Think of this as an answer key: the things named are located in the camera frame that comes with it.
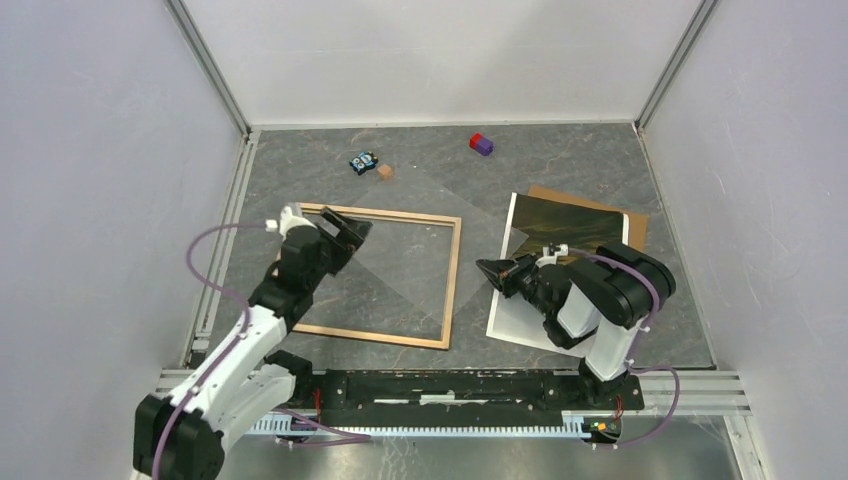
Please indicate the white cable chain strip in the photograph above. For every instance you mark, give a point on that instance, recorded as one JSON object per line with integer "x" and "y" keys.
{"x": 279, "y": 424}

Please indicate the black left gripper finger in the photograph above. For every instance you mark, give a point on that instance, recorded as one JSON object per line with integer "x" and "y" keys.
{"x": 338, "y": 250}
{"x": 351, "y": 233}

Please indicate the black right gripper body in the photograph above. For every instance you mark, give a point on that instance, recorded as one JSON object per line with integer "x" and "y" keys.
{"x": 522, "y": 280}

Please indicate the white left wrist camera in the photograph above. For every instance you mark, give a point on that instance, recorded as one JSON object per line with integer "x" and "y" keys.
{"x": 290, "y": 217}

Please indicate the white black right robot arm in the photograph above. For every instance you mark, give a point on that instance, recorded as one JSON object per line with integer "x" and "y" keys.
{"x": 606, "y": 296}

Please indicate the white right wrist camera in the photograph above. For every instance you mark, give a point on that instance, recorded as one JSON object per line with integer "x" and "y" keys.
{"x": 553, "y": 252}

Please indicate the brown cardboard backing board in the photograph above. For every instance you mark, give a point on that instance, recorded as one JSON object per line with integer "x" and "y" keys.
{"x": 638, "y": 222}

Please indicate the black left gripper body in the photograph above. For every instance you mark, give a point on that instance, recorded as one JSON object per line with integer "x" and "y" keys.
{"x": 320, "y": 267}

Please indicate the small wooden cube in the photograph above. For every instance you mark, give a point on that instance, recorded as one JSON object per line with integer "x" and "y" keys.
{"x": 385, "y": 172}

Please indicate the clear acrylic sheet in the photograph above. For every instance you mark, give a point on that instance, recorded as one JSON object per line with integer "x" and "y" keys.
{"x": 396, "y": 283}

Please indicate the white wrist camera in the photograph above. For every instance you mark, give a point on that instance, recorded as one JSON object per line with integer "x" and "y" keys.
{"x": 290, "y": 217}
{"x": 553, "y": 252}

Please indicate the red purple block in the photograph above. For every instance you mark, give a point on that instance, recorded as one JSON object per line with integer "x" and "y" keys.
{"x": 481, "y": 144}

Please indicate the blue owl toy block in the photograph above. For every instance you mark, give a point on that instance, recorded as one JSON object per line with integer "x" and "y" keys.
{"x": 364, "y": 162}

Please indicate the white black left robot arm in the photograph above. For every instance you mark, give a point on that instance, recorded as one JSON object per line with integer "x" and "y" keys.
{"x": 187, "y": 433}

